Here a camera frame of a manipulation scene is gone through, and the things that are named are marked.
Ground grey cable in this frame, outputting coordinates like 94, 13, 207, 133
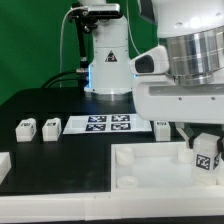
59, 7, 81, 88

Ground white square table top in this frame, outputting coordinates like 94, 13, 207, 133
111, 142, 224, 216

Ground white left fence rail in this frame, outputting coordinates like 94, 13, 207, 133
0, 152, 11, 184

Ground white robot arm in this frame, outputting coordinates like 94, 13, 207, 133
81, 0, 224, 129

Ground black camera on mount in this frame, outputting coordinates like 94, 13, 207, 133
68, 3, 121, 24

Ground white fence rail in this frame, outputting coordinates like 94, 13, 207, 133
0, 152, 11, 184
0, 188, 224, 224

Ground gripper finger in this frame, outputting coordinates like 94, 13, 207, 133
217, 135, 224, 161
175, 122, 196, 149

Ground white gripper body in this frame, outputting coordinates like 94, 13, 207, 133
130, 45, 224, 124

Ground black cables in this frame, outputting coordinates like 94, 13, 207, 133
41, 68, 88, 90

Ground white front fence rail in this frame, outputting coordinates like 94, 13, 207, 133
0, 188, 224, 224

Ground white marker sheet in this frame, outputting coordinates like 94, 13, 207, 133
63, 114, 152, 134

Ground black camera stand pole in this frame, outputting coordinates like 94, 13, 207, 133
75, 19, 88, 68

